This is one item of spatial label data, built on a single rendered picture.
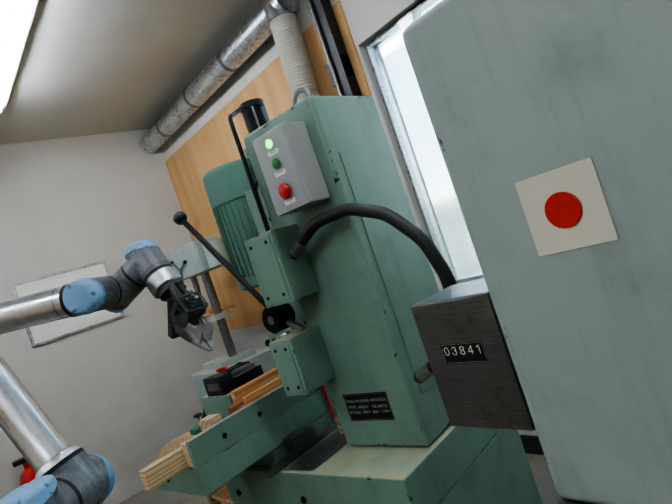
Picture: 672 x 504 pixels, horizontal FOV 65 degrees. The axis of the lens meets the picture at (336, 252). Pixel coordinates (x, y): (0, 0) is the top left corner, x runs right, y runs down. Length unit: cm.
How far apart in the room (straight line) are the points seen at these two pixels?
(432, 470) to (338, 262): 43
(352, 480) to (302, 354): 26
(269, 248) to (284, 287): 8
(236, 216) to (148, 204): 333
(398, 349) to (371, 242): 21
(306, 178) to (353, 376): 42
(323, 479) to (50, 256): 344
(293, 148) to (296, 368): 44
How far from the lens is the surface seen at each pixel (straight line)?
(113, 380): 432
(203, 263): 360
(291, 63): 296
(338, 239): 104
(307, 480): 119
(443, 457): 111
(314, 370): 111
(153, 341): 442
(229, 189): 130
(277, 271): 105
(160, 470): 116
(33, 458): 184
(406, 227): 89
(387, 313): 103
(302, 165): 100
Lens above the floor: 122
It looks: level
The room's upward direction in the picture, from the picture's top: 19 degrees counter-clockwise
